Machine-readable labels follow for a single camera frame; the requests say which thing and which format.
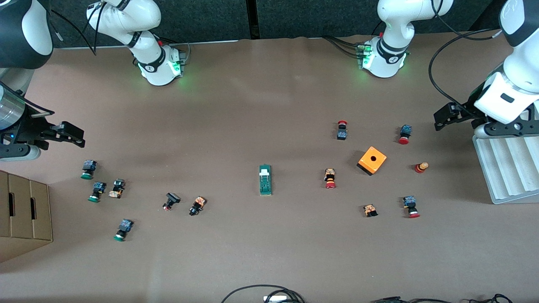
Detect black selector with orange block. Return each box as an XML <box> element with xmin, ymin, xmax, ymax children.
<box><xmin>189</xmin><ymin>196</ymin><xmax>207</xmax><ymax>217</ymax></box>

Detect green DIN rail terminal block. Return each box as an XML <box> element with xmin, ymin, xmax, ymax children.
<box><xmin>259</xmin><ymin>165</ymin><xmax>273</xmax><ymax>196</ymax></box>

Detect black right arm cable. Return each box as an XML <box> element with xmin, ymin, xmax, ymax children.
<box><xmin>50</xmin><ymin>0</ymin><xmax>108</xmax><ymax>56</ymax></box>

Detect orange button enclosure box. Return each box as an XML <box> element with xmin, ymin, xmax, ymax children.
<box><xmin>357</xmin><ymin>146</ymin><xmax>387</xmax><ymax>176</ymax></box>

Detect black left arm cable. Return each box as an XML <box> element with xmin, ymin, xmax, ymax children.
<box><xmin>429</xmin><ymin>0</ymin><xmax>504</xmax><ymax>118</ymax></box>

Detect brown cardboard box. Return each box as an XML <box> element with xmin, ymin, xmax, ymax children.
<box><xmin>0</xmin><ymin>170</ymin><xmax>53</xmax><ymax>263</ymax></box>

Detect black base cables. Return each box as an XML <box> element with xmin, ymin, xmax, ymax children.
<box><xmin>322</xmin><ymin>35</ymin><xmax>363</xmax><ymax>59</ymax></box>

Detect black looped cable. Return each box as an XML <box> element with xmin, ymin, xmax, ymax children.
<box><xmin>221</xmin><ymin>285</ymin><xmax>305</xmax><ymax>303</ymax></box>

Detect grey ribbed tray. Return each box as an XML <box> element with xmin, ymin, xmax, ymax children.
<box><xmin>472</xmin><ymin>134</ymin><xmax>539</xmax><ymax>205</ymax></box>

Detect black switch with red tip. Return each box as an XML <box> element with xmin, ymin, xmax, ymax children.
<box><xmin>163</xmin><ymin>192</ymin><xmax>181</xmax><ymax>211</ymax></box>

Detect black cable bundle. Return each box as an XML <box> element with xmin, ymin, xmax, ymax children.
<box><xmin>371</xmin><ymin>294</ymin><xmax>514</xmax><ymax>303</ymax></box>

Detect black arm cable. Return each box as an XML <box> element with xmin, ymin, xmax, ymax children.
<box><xmin>429</xmin><ymin>0</ymin><xmax>504</xmax><ymax>118</ymax></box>
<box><xmin>50</xmin><ymin>0</ymin><xmax>108</xmax><ymax>56</ymax></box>

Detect green pushbutton with blue block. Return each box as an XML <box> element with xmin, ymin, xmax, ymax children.
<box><xmin>113</xmin><ymin>218</ymin><xmax>134</xmax><ymax>242</ymax></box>
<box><xmin>88</xmin><ymin>181</ymin><xmax>107</xmax><ymax>203</ymax></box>
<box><xmin>80</xmin><ymin>159</ymin><xmax>98</xmax><ymax>180</ymax></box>

